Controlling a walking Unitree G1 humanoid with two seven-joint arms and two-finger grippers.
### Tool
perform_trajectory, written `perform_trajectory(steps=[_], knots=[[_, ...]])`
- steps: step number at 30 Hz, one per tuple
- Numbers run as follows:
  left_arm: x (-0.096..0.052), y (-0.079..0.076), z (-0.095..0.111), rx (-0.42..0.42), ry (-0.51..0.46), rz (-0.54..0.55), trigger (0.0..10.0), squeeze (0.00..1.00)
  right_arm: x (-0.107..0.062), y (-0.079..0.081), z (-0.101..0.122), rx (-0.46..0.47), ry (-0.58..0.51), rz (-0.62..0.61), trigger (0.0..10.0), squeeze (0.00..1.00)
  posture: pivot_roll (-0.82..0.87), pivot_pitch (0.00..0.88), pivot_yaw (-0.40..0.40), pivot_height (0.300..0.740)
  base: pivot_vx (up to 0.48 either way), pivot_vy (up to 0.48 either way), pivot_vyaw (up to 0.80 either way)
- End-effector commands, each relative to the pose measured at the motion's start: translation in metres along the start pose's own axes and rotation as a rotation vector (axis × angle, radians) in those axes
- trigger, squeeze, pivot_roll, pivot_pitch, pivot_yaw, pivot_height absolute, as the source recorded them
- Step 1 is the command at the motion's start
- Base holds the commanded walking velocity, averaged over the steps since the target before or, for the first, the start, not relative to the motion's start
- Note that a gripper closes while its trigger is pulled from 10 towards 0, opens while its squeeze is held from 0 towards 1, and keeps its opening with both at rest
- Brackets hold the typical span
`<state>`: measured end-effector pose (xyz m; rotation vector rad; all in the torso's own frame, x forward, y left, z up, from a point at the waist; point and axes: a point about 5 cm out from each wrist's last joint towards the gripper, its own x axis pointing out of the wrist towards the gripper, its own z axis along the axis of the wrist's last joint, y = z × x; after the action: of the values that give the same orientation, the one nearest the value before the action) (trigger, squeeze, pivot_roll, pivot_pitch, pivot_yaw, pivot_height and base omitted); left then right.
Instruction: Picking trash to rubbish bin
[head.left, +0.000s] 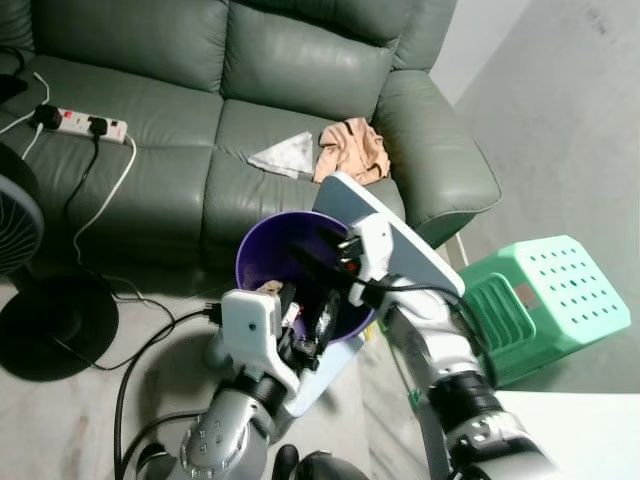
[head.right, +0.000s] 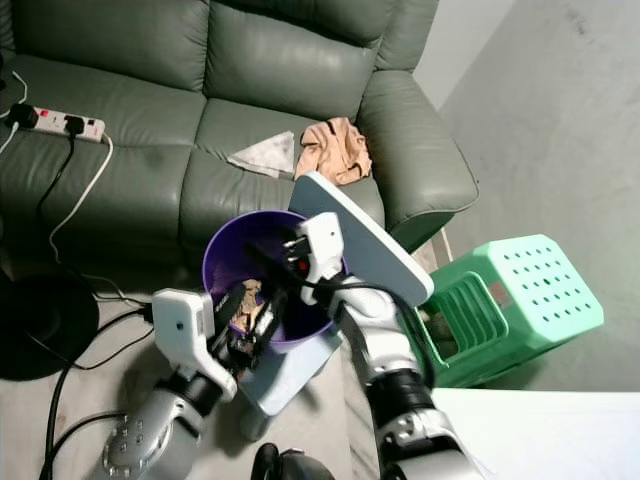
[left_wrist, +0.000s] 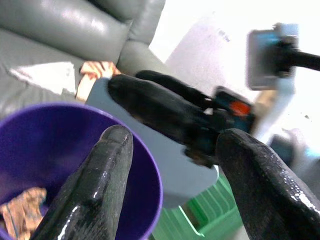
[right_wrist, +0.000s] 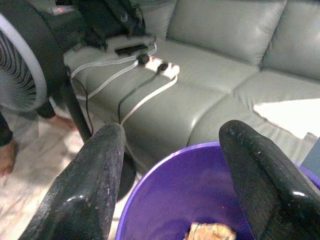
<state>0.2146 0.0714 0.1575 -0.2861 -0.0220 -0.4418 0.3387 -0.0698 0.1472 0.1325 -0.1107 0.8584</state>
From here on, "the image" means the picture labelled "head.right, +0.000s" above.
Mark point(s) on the green leather sofa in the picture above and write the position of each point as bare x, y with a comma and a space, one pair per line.
150, 170

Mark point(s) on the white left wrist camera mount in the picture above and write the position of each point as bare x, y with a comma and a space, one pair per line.
185, 335

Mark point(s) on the black adapter plug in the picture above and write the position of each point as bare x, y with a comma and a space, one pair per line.
22, 115

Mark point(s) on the black robot leg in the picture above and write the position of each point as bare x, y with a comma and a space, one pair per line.
295, 466

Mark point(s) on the grey-blue bin lid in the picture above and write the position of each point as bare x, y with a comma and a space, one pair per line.
380, 240

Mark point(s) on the small brown cardboard scrap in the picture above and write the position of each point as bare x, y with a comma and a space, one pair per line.
246, 300

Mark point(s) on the black standing fan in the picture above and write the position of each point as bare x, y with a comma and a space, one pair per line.
32, 330

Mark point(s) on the white power strip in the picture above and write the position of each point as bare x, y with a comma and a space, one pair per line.
55, 122

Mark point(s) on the white triangular cloth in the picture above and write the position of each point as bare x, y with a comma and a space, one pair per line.
268, 154

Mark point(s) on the small black plug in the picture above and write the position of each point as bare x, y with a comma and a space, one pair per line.
76, 125

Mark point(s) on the purple plastic rubbish bin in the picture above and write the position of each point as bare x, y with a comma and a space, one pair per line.
228, 255

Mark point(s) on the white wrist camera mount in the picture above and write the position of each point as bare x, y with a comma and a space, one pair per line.
322, 248
185, 335

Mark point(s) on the green plastic stool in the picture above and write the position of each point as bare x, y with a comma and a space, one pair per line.
535, 290

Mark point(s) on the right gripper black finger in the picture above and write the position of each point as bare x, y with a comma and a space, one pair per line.
270, 272
288, 248

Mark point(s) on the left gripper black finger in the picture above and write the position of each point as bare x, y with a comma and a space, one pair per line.
273, 322
251, 305

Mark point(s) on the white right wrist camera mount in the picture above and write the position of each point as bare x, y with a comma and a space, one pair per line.
322, 248

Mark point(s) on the crumpled beige cloth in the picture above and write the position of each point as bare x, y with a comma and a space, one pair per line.
332, 150

